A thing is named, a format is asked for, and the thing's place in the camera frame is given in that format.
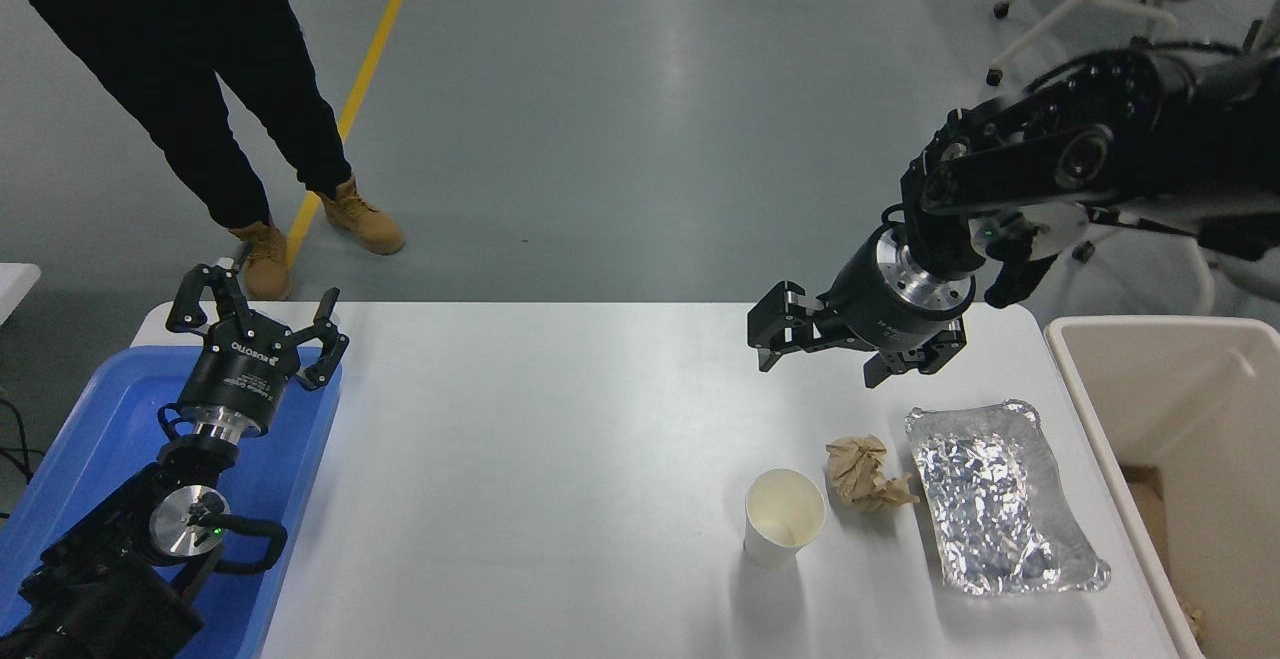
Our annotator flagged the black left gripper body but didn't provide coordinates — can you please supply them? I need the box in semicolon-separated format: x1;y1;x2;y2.
180;311;303;433

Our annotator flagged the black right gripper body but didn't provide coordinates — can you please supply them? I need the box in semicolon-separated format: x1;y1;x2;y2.
822;229;966;354

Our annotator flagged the white paper cup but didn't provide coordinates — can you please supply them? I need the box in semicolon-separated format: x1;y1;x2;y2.
743;469;826;570

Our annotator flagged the blue plastic tray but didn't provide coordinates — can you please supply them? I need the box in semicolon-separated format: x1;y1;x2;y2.
0;344;344;659

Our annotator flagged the crumpled tan paper ball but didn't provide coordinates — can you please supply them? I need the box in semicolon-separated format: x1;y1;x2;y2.
825;435;921;513

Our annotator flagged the silver foil tray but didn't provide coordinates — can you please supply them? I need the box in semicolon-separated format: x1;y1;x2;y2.
905;400;1112;597

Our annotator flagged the large pale bin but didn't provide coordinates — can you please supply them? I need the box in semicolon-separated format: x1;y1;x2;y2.
1043;316;1280;659

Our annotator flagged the small white side table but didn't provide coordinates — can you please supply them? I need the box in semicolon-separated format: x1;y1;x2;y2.
0;263;43;328

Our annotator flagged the person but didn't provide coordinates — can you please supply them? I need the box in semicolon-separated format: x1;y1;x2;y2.
0;0;407;302

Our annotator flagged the grey office chair with armrest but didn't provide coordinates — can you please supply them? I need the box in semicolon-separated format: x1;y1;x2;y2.
1072;227;1280;318

